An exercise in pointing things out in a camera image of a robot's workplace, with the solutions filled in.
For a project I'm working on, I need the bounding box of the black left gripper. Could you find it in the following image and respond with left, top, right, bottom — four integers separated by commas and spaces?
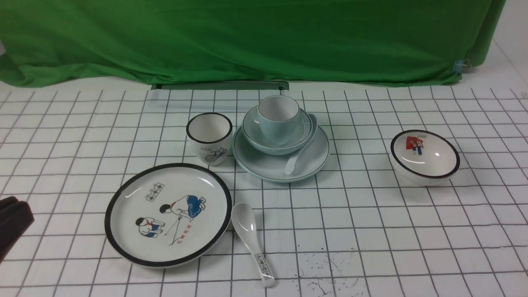
0, 196, 34, 262

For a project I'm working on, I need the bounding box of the pale blue bowl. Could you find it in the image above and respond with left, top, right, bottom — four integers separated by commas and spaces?
243, 107, 315, 156

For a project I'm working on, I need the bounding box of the plain white spoon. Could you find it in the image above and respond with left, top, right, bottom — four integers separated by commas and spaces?
284, 113, 318, 176

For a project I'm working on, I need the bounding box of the pale blue cup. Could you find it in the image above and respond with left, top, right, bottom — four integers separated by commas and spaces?
257, 95, 302, 146

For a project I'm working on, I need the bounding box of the white plate with cartoon children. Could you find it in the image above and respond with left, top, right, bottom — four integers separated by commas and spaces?
104, 163, 233, 269

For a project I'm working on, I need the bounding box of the white cup with bicycle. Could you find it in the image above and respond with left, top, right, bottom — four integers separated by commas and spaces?
186, 112, 233, 167

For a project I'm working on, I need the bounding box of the white spoon with label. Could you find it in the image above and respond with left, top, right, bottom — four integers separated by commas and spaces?
231, 203, 276, 288

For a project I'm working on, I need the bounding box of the pale blue plate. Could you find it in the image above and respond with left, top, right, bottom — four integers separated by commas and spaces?
231, 127, 331, 183

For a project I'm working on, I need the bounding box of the green backdrop cloth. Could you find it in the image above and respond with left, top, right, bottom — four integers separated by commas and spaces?
1, 0, 505, 87

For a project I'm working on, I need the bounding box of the white bowl with black rim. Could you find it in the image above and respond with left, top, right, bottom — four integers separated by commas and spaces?
389, 130, 461, 186

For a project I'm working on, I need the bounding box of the blue binder clip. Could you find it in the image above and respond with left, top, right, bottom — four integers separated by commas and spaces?
451, 59, 473, 75

